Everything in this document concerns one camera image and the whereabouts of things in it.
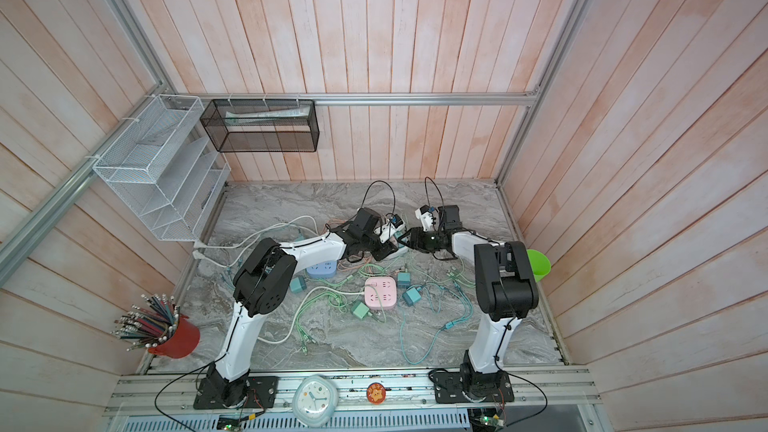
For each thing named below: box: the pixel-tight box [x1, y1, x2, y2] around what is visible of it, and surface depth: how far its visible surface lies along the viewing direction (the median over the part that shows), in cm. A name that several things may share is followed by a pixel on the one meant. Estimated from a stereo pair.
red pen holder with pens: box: [110, 294, 201, 359], surface depth 74 cm
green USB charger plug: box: [352, 302, 373, 320], surface depth 87 cm
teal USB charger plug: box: [397, 272, 411, 285], surface depth 94 cm
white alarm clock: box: [292, 375, 339, 427], surface depth 71 cm
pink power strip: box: [364, 276, 397, 309], surface depth 90 cm
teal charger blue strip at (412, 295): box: [402, 286, 422, 307], surface depth 90 cm
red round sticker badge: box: [366, 382, 387, 405], surface depth 75 cm
